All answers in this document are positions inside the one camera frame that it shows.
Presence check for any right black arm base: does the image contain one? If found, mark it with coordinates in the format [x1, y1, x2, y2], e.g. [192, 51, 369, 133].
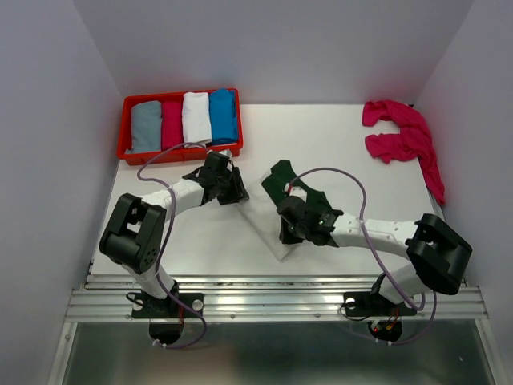
[339, 274, 417, 321]

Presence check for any magenta crumpled t-shirt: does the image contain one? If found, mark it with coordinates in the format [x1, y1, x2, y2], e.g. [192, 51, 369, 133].
[362, 100, 446, 206]

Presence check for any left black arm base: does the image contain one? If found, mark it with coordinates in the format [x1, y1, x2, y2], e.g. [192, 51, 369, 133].
[125, 291, 196, 320]

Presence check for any magenta rolled t-shirt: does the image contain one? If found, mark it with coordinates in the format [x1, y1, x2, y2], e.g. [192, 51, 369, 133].
[161, 101, 184, 151]

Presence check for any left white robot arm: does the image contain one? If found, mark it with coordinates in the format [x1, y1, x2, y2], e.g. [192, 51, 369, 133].
[99, 150, 248, 316]

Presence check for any white rolled t-shirt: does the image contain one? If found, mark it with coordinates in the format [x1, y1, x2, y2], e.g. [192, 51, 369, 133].
[182, 92, 212, 145]

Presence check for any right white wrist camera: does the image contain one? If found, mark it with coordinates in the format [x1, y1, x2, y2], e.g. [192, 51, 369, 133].
[284, 184, 308, 202]

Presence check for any blue rolled t-shirt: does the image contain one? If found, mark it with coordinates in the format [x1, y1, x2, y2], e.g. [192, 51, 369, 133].
[209, 89, 238, 145]

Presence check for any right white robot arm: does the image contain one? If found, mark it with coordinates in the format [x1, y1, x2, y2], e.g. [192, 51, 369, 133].
[277, 196, 472, 313]

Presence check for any cream and green t-shirt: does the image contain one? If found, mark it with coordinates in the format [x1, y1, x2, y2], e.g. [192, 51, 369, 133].
[237, 160, 332, 261]

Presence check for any grey rolled t-shirt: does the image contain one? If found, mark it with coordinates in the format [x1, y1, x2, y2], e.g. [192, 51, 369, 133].
[125, 100, 162, 153]

